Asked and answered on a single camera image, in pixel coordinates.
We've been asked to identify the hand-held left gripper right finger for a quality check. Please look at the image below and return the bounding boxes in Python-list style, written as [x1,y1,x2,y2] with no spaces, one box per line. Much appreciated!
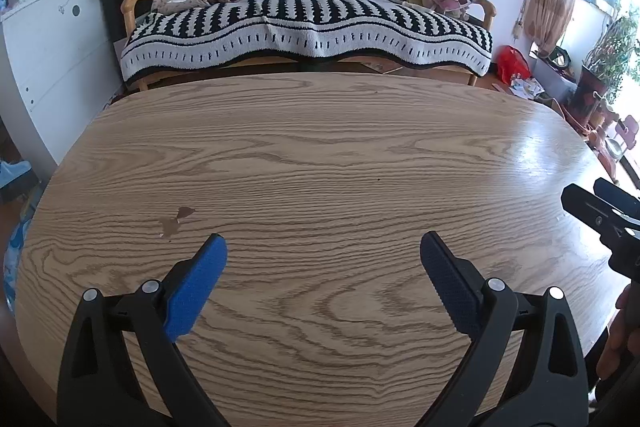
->
[417,231,591,427]

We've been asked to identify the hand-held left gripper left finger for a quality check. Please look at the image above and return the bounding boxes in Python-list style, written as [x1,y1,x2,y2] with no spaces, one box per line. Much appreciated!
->
[57,233,228,427]

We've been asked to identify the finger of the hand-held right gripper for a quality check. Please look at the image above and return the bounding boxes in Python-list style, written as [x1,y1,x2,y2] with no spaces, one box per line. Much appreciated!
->
[561,184,640,240]
[593,178,640,220]

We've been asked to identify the person's right hand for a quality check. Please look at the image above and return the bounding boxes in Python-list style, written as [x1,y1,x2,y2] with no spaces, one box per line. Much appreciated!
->
[596,283,640,382]

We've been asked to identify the scattered paper sheets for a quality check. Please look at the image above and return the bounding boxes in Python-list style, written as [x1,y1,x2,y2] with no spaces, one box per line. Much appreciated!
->
[509,77,546,100]

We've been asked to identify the potted plant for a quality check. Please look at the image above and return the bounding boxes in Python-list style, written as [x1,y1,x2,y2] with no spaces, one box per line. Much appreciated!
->
[570,0,640,128]

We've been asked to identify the red plastic bag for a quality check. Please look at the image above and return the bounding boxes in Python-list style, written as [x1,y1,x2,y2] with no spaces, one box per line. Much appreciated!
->
[496,45,532,85]

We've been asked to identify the blue patterned bag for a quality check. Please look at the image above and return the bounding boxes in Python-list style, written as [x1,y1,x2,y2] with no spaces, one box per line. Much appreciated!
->
[2,217,31,313]

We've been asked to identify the white cabinet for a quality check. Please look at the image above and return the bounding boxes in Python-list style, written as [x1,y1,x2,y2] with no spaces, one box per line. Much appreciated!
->
[0,0,128,168]

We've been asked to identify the wooden sofa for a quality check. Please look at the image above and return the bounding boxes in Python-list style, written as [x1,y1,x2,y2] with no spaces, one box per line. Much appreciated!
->
[120,0,497,92]

